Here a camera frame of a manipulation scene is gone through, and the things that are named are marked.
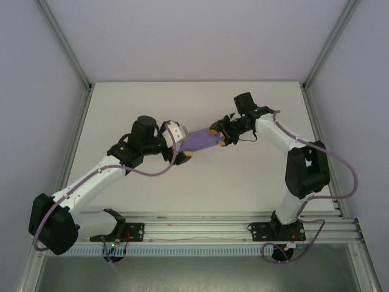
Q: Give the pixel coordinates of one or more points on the purple paper box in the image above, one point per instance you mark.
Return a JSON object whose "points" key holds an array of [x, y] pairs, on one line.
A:
{"points": [[200, 140]]}

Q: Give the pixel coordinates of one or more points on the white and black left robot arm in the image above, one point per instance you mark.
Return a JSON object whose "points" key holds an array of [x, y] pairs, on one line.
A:
{"points": [[88, 185]]}

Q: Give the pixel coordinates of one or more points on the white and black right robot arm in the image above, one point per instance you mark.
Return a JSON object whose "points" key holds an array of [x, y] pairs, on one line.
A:
{"points": [[307, 173]]}

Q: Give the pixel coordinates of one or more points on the small circuit board green light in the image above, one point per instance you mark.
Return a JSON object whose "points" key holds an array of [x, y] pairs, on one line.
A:
{"points": [[115, 244]]}

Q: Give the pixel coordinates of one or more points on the grey metal sheet panel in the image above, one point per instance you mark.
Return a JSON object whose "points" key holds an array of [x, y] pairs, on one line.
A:
{"points": [[194, 275]]}

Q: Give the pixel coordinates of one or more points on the aluminium table side rail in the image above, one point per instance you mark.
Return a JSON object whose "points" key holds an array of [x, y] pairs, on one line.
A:
{"points": [[77, 130], [316, 121]]}

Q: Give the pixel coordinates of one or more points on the aluminium mounting rail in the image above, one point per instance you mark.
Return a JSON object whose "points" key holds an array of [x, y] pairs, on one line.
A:
{"points": [[197, 231]]}

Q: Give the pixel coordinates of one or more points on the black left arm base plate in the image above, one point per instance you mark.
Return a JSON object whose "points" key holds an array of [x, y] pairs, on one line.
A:
{"points": [[136, 231]]}

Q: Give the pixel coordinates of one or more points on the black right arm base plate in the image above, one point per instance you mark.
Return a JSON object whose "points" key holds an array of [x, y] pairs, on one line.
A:
{"points": [[261, 231]]}

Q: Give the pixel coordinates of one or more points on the aluminium frame post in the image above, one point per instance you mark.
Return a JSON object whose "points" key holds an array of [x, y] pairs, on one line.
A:
{"points": [[331, 42], [65, 45]]}

